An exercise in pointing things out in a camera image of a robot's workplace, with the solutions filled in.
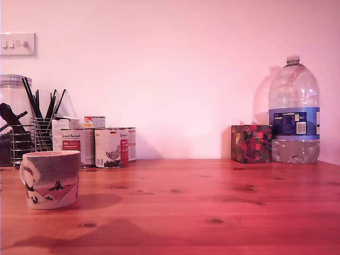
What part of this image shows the illustrated white coffee mug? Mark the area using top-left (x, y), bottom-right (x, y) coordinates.
top-left (19, 150), bottom-right (81, 210)

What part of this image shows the white can with red stripe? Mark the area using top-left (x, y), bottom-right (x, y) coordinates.
top-left (127, 127), bottom-right (137, 163)

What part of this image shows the white can with chicken picture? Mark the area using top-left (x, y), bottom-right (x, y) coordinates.
top-left (94, 127), bottom-right (130, 169)

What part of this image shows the small flat tin can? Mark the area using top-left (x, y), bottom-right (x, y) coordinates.
top-left (84, 115), bottom-right (106, 129)

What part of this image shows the floral tissue box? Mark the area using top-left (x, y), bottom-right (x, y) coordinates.
top-left (231, 124), bottom-right (273, 164)

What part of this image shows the white can with red label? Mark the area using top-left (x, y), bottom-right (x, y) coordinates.
top-left (60, 128), bottom-right (96, 169)

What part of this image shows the white carton box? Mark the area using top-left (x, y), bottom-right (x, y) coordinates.
top-left (51, 116), bottom-right (81, 151)

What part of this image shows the large clear water bottle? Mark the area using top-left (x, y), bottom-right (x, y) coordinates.
top-left (268, 55), bottom-right (321, 164)

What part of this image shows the dark scoop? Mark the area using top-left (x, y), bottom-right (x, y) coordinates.
top-left (0, 103), bottom-right (29, 133)

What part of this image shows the clear glass storage jar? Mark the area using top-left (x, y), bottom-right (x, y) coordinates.
top-left (0, 74), bottom-right (33, 167)

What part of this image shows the chrome wire utensil rack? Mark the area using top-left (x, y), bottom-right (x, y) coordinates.
top-left (10, 117), bottom-right (58, 167)

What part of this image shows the white wall light switch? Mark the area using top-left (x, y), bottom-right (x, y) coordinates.
top-left (0, 32), bottom-right (37, 57)

